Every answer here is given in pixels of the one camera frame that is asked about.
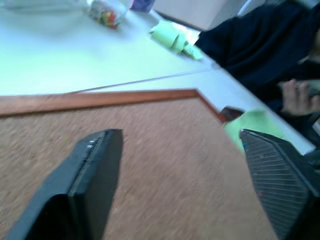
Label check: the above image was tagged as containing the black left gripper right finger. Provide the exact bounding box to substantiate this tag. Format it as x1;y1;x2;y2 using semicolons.
239;128;320;240

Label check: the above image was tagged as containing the purple box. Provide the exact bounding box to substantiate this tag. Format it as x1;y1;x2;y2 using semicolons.
130;0;155;13

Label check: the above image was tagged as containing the clear bag of colourful pins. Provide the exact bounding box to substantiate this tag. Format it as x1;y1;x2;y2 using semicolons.
86;0;130;30

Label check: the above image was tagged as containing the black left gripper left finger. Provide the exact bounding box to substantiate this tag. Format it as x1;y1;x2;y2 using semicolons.
4;128;124;240

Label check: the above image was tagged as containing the cork board with wooden frame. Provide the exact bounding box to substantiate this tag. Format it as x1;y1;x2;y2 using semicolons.
0;88;278;240

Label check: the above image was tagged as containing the green sticky note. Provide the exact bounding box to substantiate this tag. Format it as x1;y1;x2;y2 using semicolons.
224;109;292;154

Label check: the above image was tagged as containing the cardboard box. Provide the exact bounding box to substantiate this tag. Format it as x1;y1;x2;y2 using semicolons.
152;0;247;31

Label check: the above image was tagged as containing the person in dark clothes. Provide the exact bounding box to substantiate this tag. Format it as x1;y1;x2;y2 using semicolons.
194;0;320;148

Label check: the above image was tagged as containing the person's bare hand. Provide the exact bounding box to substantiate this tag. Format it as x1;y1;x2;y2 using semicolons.
280;78;319;116

